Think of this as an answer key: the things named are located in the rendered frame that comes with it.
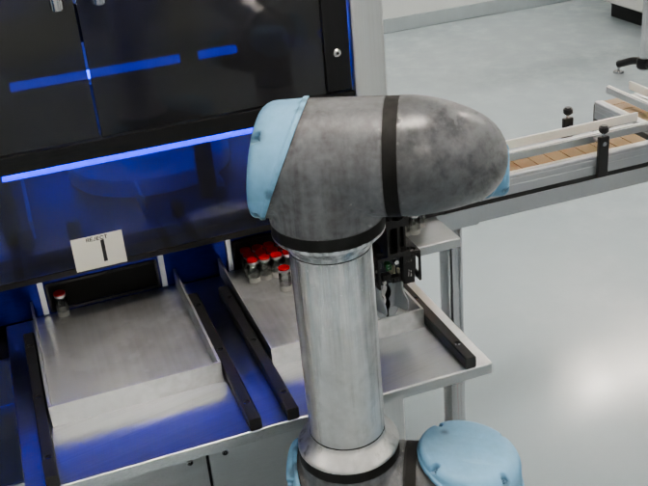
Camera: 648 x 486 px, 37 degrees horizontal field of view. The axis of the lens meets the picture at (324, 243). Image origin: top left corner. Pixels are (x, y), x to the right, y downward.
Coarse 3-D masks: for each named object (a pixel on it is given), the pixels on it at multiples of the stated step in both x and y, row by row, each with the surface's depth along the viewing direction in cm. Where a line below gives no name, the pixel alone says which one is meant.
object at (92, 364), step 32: (160, 288) 176; (64, 320) 168; (96, 320) 167; (128, 320) 166; (160, 320) 165; (192, 320) 165; (64, 352) 159; (96, 352) 158; (128, 352) 157; (160, 352) 156; (192, 352) 156; (64, 384) 150; (96, 384) 150; (128, 384) 149; (160, 384) 144; (192, 384) 146; (64, 416) 141
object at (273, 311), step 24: (240, 288) 173; (264, 288) 172; (384, 288) 169; (264, 312) 165; (288, 312) 164; (408, 312) 155; (264, 336) 152; (288, 336) 158; (384, 336) 155; (288, 360) 151
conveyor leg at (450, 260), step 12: (456, 228) 199; (444, 252) 204; (456, 252) 204; (444, 264) 206; (456, 264) 205; (444, 276) 207; (456, 276) 206; (444, 288) 208; (456, 288) 208; (444, 300) 210; (456, 300) 209; (456, 312) 210; (456, 324) 212; (456, 384) 219; (444, 396) 223; (456, 396) 220; (444, 408) 225; (456, 408) 222
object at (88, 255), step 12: (72, 240) 158; (84, 240) 159; (96, 240) 159; (108, 240) 160; (120, 240) 161; (72, 252) 159; (84, 252) 159; (96, 252) 160; (108, 252) 161; (120, 252) 162; (84, 264) 160; (96, 264) 161; (108, 264) 162
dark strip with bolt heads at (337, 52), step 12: (324, 0) 157; (336, 0) 157; (324, 12) 157; (336, 12) 158; (324, 24) 158; (336, 24) 159; (324, 36) 159; (336, 36) 160; (324, 48) 160; (336, 48) 161; (348, 48) 162; (324, 60) 161; (336, 60) 162; (348, 60) 162; (336, 72) 162; (348, 72) 163; (336, 84) 163; (348, 84) 164
